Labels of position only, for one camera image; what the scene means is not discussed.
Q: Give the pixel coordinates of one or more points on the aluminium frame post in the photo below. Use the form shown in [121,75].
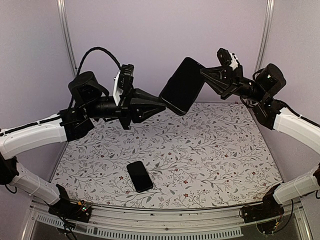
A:
[61,6]
[267,24]

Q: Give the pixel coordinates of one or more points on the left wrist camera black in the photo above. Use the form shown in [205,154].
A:
[125,78]

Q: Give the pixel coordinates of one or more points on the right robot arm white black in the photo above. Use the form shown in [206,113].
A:
[273,114]

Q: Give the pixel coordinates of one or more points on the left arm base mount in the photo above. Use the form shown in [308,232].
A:
[66,209]

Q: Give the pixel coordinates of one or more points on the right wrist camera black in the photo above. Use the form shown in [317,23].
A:
[224,57]

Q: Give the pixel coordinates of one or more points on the front aluminium rail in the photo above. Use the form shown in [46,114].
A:
[122,223]

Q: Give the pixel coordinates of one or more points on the left aluminium frame post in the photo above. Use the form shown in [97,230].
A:
[61,6]

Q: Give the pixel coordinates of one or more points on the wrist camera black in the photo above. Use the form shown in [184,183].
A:
[224,57]
[125,78]

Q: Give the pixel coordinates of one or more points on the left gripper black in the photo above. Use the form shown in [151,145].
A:
[133,104]

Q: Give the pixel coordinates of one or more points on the small black phone on table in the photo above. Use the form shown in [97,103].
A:
[139,176]

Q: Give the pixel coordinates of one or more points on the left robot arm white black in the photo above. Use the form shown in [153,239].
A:
[92,102]

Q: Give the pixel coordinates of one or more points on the large black phone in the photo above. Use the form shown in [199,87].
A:
[183,87]

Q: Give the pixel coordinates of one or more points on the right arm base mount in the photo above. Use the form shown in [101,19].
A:
[267,209]

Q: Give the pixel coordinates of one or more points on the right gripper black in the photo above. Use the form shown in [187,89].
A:
[227,81]

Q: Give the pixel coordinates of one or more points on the right aluminium frame post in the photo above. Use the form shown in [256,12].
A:
[267,24]

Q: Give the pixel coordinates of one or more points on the floral patterned table mat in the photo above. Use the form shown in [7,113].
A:
[214,156]

